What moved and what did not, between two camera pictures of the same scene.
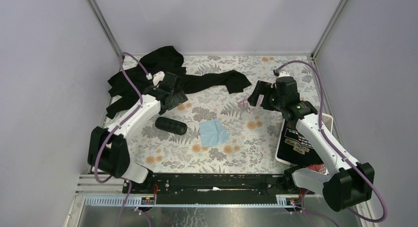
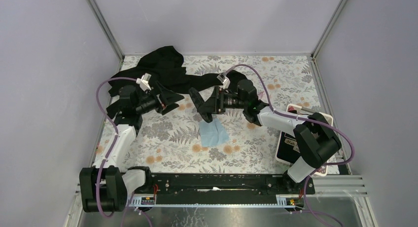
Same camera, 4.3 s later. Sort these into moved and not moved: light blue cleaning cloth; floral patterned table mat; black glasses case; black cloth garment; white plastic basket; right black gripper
Moved: black glasses case; right black gripper
Not moved: white plastic basket; black cloth garment; light blue cleaning cloth; floral patterned table mat
